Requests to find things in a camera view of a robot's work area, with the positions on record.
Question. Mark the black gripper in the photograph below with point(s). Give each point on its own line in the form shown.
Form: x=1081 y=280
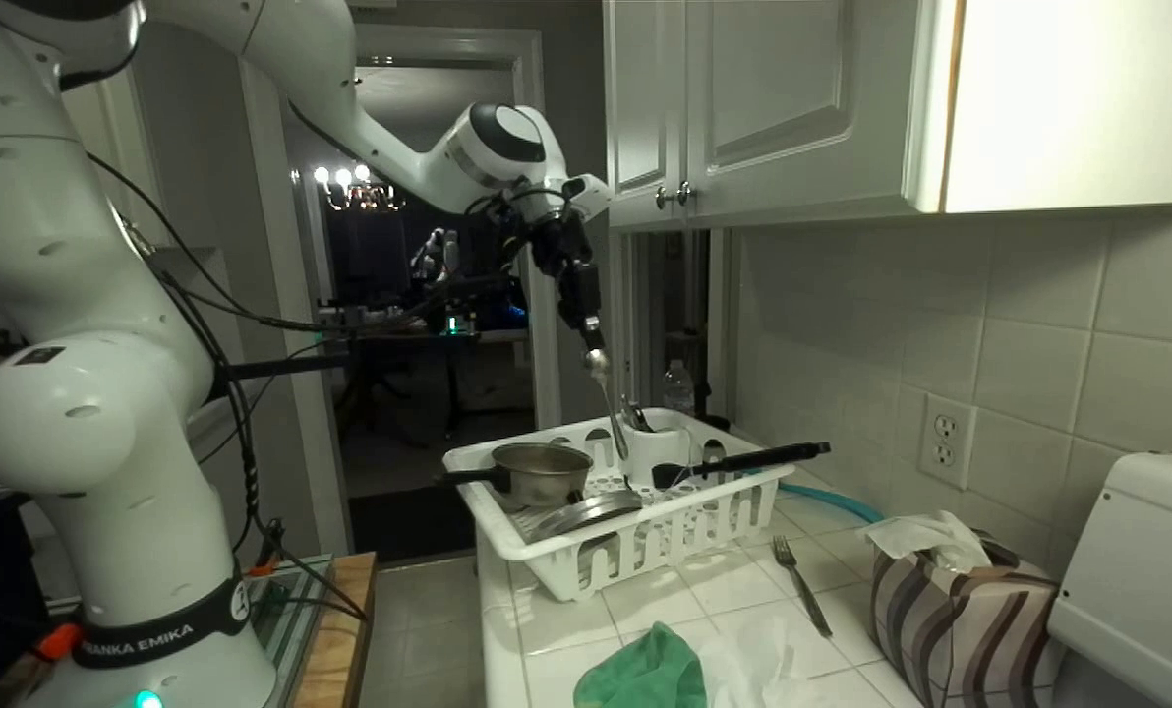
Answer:
x=563 y=254

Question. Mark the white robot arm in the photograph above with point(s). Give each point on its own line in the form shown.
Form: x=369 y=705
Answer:
x=101 y=396

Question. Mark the white cup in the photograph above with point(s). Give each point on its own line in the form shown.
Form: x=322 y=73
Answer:
x=660 y=447

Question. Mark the steel cooking pot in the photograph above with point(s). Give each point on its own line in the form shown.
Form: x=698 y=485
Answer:
x=539 y=478

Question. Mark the black ladle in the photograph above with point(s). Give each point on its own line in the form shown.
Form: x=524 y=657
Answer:
x=746 y=461

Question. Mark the white plastic dish rack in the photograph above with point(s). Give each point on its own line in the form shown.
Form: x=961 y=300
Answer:
x=664 y=526

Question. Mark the silver pot lid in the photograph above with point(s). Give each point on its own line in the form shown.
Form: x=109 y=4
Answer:
x=588 y=514

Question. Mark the white upper cabinets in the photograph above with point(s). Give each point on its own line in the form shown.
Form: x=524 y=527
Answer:
x=777 y=113

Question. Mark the silver fork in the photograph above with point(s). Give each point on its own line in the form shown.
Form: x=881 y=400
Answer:
x=785 y=557

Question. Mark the green cloth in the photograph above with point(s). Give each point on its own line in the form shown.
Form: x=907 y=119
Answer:
x=654 y=671

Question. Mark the wooden side table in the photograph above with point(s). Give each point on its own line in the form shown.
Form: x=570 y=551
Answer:
x=333 y=661

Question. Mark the striped oven mitt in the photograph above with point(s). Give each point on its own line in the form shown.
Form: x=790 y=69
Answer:
x=963 y=640

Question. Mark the white gas stove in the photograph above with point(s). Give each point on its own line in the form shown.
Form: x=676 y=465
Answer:
x=1114 y=600

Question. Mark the teal handled utensil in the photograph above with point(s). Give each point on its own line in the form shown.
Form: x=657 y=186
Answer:
x=860 y=507

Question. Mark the white wall outlet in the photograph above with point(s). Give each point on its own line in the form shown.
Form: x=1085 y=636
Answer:
x=946 y=438

